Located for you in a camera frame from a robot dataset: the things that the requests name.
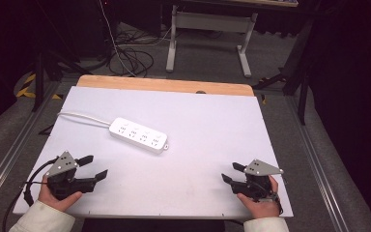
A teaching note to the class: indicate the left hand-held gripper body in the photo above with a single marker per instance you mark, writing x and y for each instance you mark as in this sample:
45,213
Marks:
65,185

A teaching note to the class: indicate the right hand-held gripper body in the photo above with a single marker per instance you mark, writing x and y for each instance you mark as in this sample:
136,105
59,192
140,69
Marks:
254,187

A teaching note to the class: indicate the person's left hand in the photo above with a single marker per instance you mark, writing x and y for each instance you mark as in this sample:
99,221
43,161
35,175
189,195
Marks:
57,202

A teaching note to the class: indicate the person's right hand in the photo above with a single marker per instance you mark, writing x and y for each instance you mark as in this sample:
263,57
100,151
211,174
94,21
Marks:
262,208

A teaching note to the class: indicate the white power strip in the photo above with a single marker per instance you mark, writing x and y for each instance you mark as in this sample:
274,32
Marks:
138,135

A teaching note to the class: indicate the white foam board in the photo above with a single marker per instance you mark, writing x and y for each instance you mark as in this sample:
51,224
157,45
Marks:
190,129

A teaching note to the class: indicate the black tripod stand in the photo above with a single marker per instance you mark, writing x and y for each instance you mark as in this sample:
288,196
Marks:
39,83

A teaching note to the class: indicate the black angled metal stand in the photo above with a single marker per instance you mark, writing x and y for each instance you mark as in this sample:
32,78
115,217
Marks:
302,96

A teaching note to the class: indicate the yellow black floor tape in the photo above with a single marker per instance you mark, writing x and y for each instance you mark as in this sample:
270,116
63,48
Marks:
29,79

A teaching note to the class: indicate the wooden table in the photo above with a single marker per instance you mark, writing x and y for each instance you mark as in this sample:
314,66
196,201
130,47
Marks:
161,84

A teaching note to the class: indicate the light wooden desk top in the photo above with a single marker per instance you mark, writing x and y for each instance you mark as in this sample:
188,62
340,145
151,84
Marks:
270,4

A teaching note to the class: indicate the metal floor rail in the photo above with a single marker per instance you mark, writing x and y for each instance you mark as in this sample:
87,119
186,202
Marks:
319,174
9,154

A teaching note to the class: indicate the white metal desk frame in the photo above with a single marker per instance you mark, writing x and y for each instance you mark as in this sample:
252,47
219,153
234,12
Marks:
211,21

